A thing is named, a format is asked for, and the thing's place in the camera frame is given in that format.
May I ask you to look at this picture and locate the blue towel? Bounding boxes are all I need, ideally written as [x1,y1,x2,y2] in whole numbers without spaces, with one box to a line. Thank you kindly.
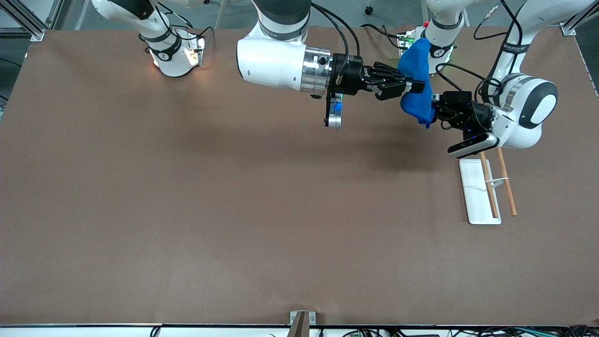
[399,38,437,129]

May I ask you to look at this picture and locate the light wooden rack rod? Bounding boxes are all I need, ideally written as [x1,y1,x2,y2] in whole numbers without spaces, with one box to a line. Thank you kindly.
[480,151,499,219]
[496,147,518,217]

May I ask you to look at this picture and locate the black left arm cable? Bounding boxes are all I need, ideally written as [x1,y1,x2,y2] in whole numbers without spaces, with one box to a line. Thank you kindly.
[435,0,529,109]

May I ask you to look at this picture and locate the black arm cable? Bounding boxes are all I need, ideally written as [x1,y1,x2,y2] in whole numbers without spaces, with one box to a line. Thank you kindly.
[435,0,529,109]
[311,2,361,80]

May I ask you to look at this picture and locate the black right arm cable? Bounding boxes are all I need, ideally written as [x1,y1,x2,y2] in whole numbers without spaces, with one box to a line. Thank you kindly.
[311,2,361,80]

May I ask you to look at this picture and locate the black base power cable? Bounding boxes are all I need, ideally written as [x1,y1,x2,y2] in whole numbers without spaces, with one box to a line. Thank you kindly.
[360,23,403,47]

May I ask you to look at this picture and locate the white rack base plate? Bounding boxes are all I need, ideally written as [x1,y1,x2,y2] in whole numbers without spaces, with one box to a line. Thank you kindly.
[459,158,502,226]

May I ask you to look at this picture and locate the aluminium frame profile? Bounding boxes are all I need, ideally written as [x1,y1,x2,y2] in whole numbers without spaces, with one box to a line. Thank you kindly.
[0,0,64,42]
[560,0,599,37]

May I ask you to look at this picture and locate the metal table edge bracket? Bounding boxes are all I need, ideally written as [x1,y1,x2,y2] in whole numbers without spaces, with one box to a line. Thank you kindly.
[288,311,316,337]

